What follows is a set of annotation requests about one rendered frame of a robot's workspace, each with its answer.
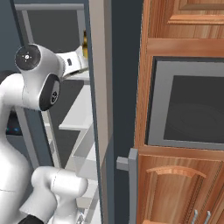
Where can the dark grey fridge door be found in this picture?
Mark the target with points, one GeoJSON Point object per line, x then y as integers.
{"type": "Point", "coordinates": [125, 87]}

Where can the grey built-in microwave oven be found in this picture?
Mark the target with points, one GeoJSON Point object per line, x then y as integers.
{"type": "Point", "coordinates": [189, 108]}

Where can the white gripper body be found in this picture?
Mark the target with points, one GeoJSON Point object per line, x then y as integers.
{"type": "Point", "coordinates": [80, 61]}

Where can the grey fridge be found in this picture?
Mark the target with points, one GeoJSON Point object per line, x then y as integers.
{"type": "Point", "coordinates": [55, 26]}

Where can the arched wooden cupboard door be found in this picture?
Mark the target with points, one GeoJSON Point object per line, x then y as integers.
{"type": "Point", "coordinates": [175, 198]}

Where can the amber beer bottle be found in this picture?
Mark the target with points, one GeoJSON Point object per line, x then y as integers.
{"type": "Point", "coordinates": [85, 43]}

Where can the wooden cabinet frame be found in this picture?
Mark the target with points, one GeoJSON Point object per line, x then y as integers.
{"type": "Point", "coordinates": [144, 87]}

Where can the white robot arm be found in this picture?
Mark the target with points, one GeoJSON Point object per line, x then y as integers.
{"type": "Point", "coordinates": [17, 163]}

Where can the white fridge drawer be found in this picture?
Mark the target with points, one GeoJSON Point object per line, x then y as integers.
{"type": "Point", "coordinates": [86, 163]}

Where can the white fridge shelf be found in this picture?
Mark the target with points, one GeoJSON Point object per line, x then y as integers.
{"type": "Point", "coordinates": [80, 76]}
{"type": "Point", "coordinates": [80, 113]}

